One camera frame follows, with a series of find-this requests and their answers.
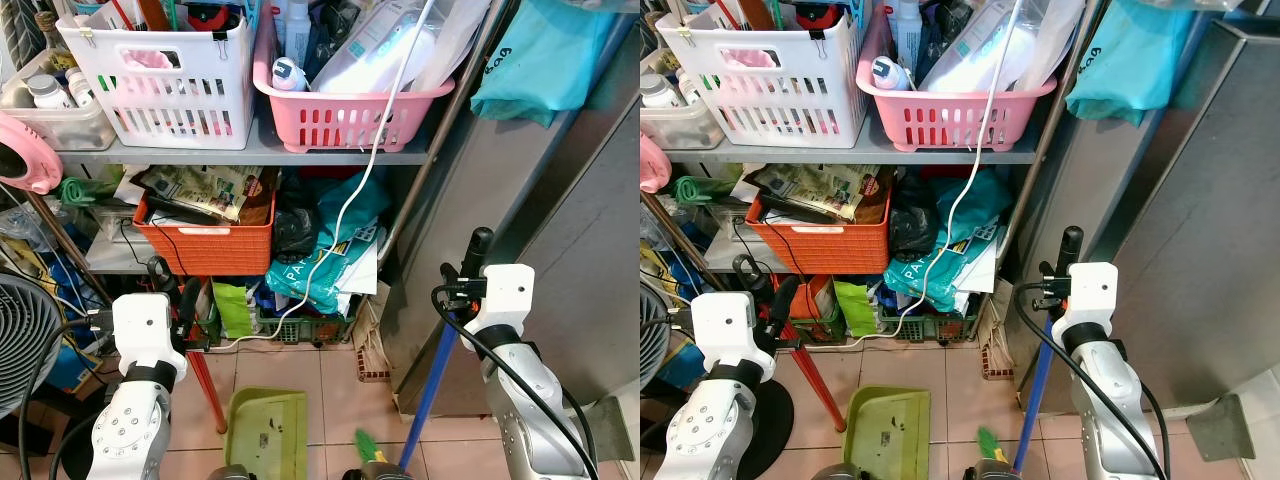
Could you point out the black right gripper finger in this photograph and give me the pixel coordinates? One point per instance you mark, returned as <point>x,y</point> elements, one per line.
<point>1069,250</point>
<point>477,252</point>

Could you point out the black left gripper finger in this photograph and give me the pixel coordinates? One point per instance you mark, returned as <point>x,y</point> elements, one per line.
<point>786,294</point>
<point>160,272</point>
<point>747,270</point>
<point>193,298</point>

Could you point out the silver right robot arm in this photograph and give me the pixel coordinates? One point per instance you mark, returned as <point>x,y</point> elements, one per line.
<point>1110,410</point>
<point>530,410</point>

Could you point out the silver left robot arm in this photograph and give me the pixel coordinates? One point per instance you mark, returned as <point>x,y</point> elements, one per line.
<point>130,430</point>
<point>705,435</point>

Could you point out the grey floor fan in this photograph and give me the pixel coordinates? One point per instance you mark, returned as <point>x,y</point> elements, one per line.
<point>25,340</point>
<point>765,430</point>

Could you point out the light green bag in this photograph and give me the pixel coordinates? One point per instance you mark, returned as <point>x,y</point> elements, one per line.
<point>233,310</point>
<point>855,308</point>

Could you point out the orange plastic basket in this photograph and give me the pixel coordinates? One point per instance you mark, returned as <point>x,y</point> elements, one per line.
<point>820,250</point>
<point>210,250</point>

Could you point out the brown woven mat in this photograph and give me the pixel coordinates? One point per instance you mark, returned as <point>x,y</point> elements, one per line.
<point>996,345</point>
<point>372,345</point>

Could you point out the stainless steel cabinet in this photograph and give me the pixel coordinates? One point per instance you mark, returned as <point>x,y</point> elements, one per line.
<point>1200,250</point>
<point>560,250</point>

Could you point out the printed snack bag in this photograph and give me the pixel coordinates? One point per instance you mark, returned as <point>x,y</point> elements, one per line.
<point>815,188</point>
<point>200,188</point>

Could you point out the teal printed package bag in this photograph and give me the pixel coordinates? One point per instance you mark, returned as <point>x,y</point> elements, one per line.
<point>340,270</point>
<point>950,265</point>

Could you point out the green plastic crate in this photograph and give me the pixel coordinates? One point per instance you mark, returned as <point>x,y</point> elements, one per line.
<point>930,326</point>
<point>310,328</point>

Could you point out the black plastic bag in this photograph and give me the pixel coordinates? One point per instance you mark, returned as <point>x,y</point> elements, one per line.
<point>912,225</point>
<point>295,225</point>

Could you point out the pink round plastic object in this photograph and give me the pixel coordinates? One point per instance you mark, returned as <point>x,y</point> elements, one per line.
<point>652,165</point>
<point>25,155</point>

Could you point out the left robot leg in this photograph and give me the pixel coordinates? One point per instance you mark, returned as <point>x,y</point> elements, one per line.
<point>228,473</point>
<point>835,472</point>

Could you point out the robot leg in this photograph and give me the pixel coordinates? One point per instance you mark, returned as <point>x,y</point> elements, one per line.
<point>372,472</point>
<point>992,471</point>
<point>835,472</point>
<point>228,473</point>

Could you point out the grey metal shelf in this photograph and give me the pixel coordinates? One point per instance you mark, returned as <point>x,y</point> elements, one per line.
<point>870,157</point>
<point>260,157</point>

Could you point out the clear plastic storage box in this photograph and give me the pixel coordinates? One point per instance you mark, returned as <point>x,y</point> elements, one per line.
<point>668,125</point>
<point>60,125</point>

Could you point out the pink plastic basket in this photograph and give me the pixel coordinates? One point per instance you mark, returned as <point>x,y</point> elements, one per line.
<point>945,118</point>
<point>345,118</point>

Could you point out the white plastic basket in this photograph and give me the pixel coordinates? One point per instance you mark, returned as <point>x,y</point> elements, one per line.
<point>165,85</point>
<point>770,85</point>

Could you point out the right robot leg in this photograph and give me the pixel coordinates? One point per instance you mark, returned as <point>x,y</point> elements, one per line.
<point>992,471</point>
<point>372,472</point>

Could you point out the teal plastic bag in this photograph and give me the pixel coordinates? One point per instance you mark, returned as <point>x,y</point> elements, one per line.
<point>545,60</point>
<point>1130,60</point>

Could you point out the grey metal wedge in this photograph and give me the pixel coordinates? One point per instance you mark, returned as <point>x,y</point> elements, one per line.
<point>1225,432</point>
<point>603,435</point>

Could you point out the clear plastic wrapped package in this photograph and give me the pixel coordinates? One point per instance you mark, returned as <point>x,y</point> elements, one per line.
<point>985,50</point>
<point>385,50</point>

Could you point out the tall white bottle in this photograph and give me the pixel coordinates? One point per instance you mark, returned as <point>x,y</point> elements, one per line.
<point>907,32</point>
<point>297,30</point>

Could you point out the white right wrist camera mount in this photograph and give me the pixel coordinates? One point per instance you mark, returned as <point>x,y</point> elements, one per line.
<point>1093,295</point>
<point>505,295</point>

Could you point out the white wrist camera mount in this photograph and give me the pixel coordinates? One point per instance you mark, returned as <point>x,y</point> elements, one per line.
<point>1093,295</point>
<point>505,295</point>
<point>728,328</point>
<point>145,328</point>

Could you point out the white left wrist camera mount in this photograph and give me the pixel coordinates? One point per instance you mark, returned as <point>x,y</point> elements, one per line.
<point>145,328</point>
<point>728,328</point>

